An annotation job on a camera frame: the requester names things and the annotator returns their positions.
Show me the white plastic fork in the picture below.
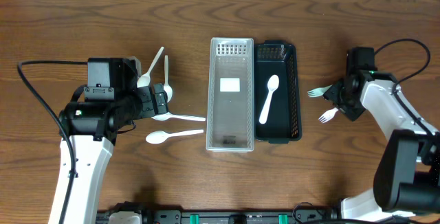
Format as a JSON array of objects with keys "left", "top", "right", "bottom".
[
  {"left": 318, "top": 107, "right": 339, "bottom": 123},
  {"left": 307, "top": 85, "right": 332, "bottom": 98}
]

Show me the white plastic spoon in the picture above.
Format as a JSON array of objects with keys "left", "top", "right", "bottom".
[
  {"left": 258, "top": 74, "right": 279, "bottom": 124},
  {"left": 164, "top": 55, "right": 173, "bottom": 102},
  {"left": 153, "top": 112, "right": 206, "bottom": 122},
  {"left": 137, "top": 47, "right": 164, "bottom": 88}
]

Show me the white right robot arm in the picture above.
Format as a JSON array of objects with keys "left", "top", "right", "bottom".
[{"left": 323, "top": 70, "right": 439, "bottom": 221}]

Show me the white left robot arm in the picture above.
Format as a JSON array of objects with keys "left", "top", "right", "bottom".
[{"left": 49, "top": 85, "right": 158, "bottom": 223}]

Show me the white plastic spoon upright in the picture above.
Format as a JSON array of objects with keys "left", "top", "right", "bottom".
[{"left": 164, "top": 55, "right": 173, "bottom": 102}]

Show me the white plastic spoon lowest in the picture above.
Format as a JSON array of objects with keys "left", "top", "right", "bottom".
[{"left": 145, "top": 129, "right": 204, "bottom": 144}]

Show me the black plastic basket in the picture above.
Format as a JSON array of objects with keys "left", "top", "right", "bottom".
[{"left": 254, "top": 40, "right": 302, "bottom": 144}]

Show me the clear plastic basket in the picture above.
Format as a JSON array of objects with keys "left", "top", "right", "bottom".
[{"left": 206, "top": 37, "right": 254, "bottom": 153}]

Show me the black rail with green clips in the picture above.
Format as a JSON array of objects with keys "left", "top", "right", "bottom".
[{"left": 96, "top": 202, "right": 341, "bottom": 224}]

